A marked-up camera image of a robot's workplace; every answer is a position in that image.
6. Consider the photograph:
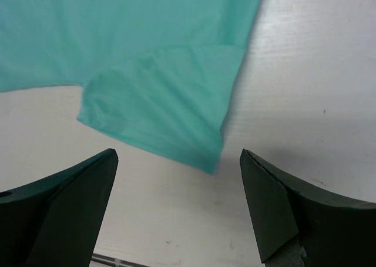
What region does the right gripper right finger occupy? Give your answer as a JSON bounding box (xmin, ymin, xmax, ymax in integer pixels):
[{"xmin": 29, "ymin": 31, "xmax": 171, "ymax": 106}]
[{"xmin": 240, "ymin": 150, "xmax": 375, "ymax": 266}]

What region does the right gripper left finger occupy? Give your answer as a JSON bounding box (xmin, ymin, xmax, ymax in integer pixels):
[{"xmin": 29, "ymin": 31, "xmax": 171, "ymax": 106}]
[{"xmin": 1, "ymin": 148, "xmax": 118, "ymax": 266}]

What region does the teal t shirt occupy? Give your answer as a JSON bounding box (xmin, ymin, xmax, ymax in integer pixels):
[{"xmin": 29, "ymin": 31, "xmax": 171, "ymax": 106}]
[{"xmin": 1, "ymin": 0, "xmax": 261, "ymax": 174}]

